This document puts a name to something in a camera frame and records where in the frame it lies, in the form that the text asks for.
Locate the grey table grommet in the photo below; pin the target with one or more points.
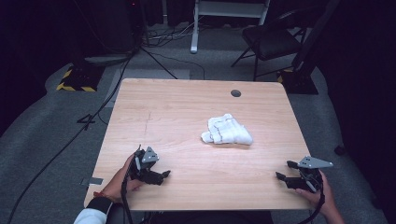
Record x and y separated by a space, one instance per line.
235 93

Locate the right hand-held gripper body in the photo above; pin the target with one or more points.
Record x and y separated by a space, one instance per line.
308 177

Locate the black caster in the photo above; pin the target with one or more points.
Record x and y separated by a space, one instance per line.
339 150

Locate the black folding chair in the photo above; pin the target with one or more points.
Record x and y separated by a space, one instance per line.
271 40

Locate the white metal stand frame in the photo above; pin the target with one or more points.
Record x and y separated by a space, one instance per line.
224 9

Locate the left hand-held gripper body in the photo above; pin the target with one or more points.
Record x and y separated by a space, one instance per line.
146 161

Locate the grey tape piece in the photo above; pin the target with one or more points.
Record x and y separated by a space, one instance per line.
93 180

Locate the person's left hand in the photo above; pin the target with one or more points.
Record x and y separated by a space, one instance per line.
120 183

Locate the person's right hand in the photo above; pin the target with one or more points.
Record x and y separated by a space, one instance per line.
323 199

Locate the black yellow striped base plate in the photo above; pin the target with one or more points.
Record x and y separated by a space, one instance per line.
79 79

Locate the white cloth with coloured stitching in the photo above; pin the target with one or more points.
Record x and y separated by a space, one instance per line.
229 130

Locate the black stand with striped base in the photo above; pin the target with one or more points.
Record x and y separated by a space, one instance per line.
300 81

